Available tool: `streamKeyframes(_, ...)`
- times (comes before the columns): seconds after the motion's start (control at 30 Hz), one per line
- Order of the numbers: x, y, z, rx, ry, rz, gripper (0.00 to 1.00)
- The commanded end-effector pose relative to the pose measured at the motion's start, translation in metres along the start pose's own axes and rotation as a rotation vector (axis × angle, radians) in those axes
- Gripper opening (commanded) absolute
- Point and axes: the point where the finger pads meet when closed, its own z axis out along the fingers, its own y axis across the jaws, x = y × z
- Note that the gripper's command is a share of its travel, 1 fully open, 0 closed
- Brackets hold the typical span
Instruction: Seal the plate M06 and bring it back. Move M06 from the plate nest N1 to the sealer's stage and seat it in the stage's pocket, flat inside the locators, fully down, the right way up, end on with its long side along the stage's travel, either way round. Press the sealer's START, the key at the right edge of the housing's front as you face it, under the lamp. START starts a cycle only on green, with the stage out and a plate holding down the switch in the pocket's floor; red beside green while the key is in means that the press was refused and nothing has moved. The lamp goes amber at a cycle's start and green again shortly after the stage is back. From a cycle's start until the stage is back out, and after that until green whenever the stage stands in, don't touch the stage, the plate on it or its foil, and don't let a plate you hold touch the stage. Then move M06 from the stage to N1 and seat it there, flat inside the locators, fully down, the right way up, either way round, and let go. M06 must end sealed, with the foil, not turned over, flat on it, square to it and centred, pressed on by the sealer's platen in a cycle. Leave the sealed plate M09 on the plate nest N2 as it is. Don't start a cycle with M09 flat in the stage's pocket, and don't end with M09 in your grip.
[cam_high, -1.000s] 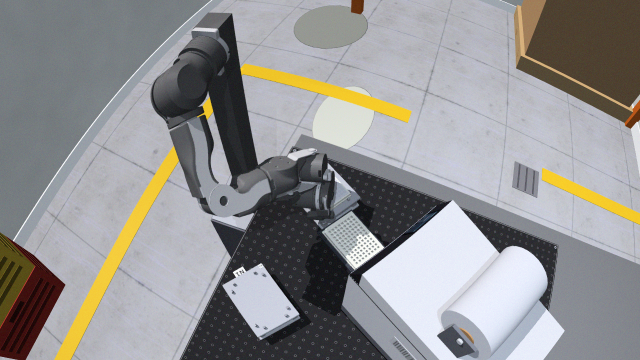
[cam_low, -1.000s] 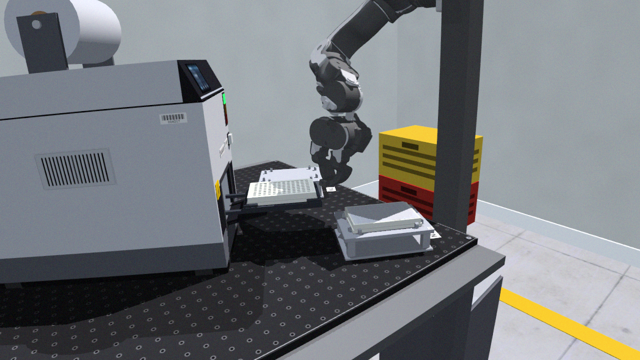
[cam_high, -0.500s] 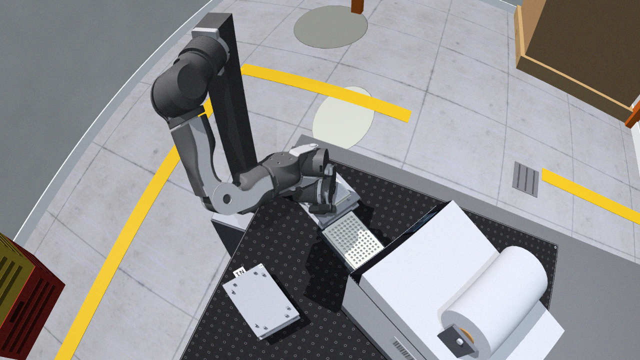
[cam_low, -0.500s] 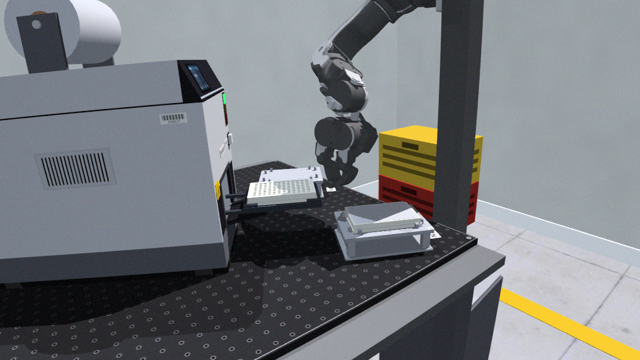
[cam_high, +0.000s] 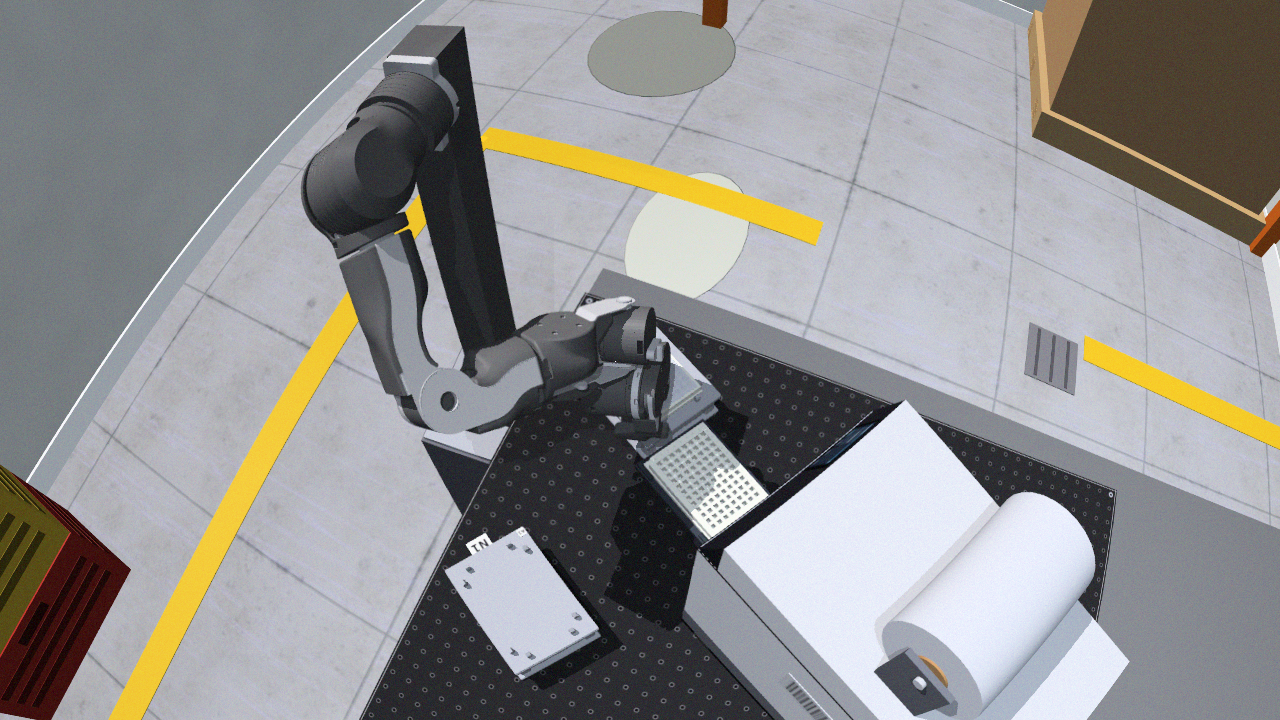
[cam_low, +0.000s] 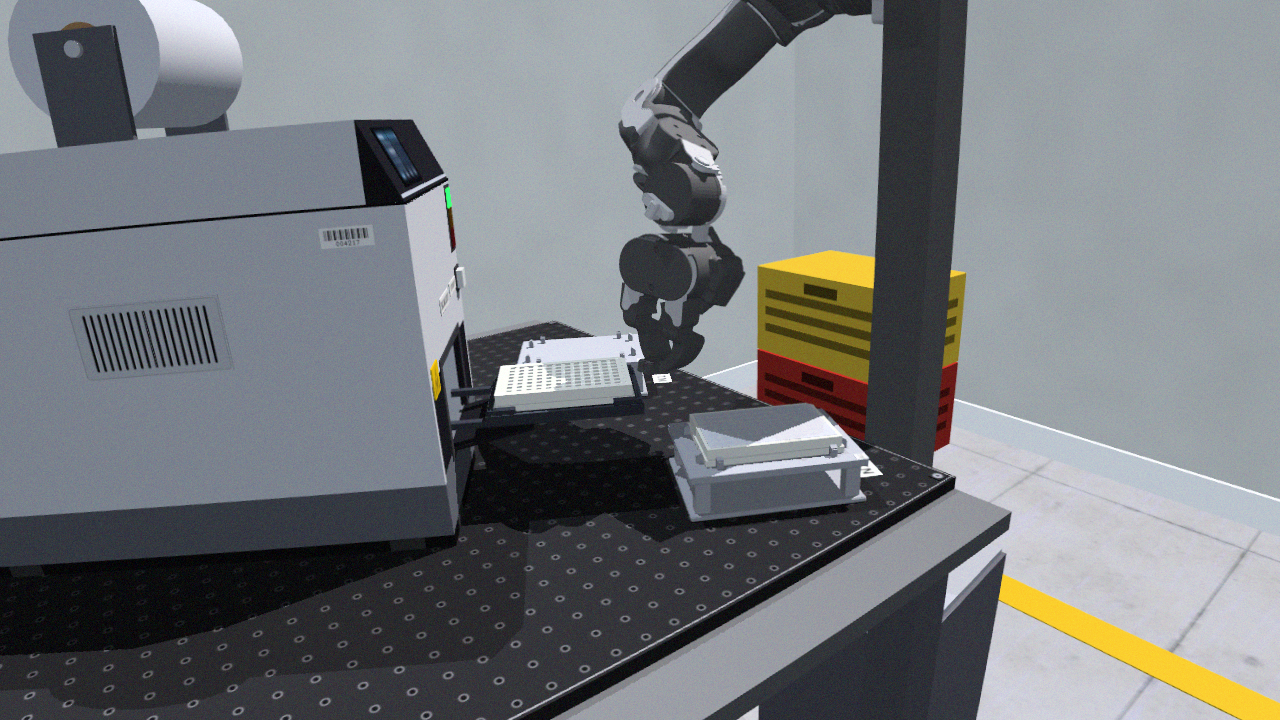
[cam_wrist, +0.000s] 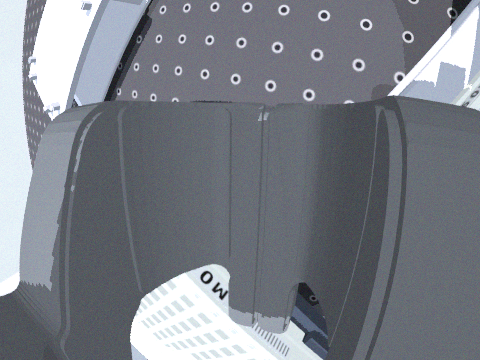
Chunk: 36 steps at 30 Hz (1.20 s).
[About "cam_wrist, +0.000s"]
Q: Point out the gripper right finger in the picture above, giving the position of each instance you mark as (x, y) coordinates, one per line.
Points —
(376, 207)

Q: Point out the white well plate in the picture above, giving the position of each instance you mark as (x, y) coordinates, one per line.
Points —
(187, 319)

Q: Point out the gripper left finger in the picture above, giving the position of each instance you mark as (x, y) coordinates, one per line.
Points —
(125, 196)

